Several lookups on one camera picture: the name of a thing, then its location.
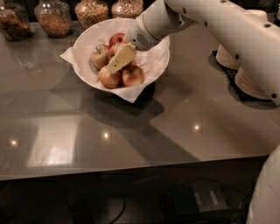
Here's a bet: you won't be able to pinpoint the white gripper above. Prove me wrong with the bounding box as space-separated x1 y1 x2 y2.
107 15 159 73

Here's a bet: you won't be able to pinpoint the large red apple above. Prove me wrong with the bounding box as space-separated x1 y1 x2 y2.
108 43 123 60

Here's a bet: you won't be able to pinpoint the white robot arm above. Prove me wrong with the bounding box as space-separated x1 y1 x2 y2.
108 0 280 224

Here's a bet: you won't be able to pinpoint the dark red top apple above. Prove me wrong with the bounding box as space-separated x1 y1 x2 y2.
108 32 125 46

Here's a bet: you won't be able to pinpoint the yellow-red front right apple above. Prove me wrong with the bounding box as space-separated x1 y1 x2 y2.
122 65 144 87

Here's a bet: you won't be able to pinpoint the yellow-red apple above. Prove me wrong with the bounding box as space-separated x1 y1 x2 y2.
97 66 121 89
122 65 144 87

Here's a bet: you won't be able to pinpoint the greenish left apple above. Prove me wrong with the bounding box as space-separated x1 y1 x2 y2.
90 45 109 69

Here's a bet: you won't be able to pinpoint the white bowl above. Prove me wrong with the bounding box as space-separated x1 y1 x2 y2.
72 18 171 93

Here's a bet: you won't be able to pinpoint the yellow-red front left apple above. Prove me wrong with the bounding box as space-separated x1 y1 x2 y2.
97 66 121 89

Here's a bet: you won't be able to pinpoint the white paper liner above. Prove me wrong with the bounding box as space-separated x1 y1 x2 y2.
59 17 171 104

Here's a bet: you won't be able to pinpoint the glass jar of nuts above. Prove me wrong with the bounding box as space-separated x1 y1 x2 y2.
111 0 144 19

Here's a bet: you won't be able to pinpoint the glass jar of cereal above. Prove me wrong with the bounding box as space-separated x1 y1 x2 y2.
75 0 109 30

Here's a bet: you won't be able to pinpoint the glass jar of granola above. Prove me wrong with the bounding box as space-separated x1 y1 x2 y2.
34 0 71 38

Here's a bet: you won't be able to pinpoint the rear stack of paper bowls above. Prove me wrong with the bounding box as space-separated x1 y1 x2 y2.
215 9 268 71

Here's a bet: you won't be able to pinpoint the stack of paper bowls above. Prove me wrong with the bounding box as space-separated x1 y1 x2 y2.
234 66 269 100
215 9 268 71

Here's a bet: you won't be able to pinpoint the black rubber mat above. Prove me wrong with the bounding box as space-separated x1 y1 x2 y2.
213 51 270 102

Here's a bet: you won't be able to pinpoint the glass jar far left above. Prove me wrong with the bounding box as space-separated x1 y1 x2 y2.
0 0 32 41

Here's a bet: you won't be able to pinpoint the front stack of paper bowls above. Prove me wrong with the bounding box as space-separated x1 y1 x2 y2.
234 66 269 100

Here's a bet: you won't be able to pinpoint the black power box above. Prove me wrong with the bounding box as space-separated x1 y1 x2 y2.
158 182 235 218

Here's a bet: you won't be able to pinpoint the black cables under table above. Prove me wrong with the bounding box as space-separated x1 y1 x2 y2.
108 198 252 224

